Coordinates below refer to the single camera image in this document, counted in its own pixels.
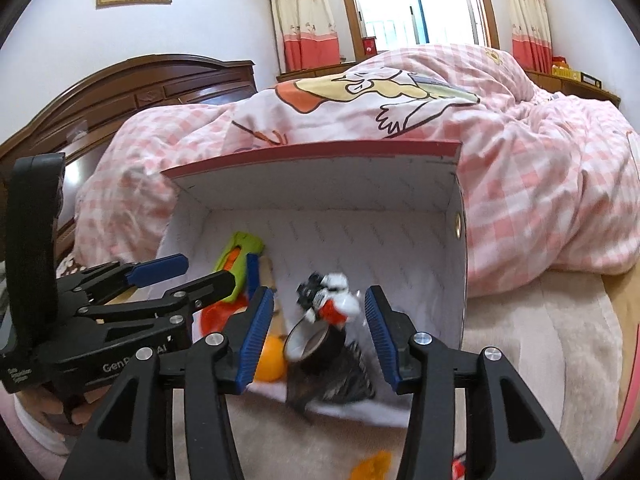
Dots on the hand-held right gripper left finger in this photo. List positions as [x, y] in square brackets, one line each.
[257, 340]

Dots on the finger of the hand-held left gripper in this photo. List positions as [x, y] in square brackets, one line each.
[160, 269]
[210, 285]

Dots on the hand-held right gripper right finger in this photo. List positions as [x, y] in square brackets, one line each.
[382, 340]

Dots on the orange ball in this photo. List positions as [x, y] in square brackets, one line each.
[272, 360]

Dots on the orange plastic disc toy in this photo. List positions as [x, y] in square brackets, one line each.
[217, 317]

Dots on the blue plastic piece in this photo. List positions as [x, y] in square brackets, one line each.
[252, 270]

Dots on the dark patterned triangular pouch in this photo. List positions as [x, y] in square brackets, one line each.
[350, 375]

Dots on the green toy gun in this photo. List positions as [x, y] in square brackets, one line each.
[240, 247]

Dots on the black tape roll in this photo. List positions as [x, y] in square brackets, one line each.
[325, 350]

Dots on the white red robot toy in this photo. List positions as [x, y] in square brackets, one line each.
[335, 305]

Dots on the red cardboard box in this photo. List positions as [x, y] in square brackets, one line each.
[350, 195]

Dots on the person's left hand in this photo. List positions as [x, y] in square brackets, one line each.
[84, 412]

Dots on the orange plastic piece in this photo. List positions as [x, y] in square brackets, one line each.
[372, 466]

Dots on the beige fleece blanket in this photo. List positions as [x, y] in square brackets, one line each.
[525, 360]

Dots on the red lighter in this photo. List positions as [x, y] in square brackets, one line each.
[457, 469]

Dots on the dark wooden headboard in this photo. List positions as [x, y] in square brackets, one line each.
[150, 85]

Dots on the pink checked quilt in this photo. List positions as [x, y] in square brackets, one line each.
[525, 185]

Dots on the tan bed sheet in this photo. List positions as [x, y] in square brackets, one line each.
[625, 320]

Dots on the red card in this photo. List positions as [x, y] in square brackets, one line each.
[630, 400]

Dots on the cream red curtain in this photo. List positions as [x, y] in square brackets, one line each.
[530, 20]
[305, 20]

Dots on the small red box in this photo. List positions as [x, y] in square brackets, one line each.
[369, 46]

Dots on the yellow box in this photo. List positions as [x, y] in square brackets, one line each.
[567, 72]

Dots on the window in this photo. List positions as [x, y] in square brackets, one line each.
[400, 5]

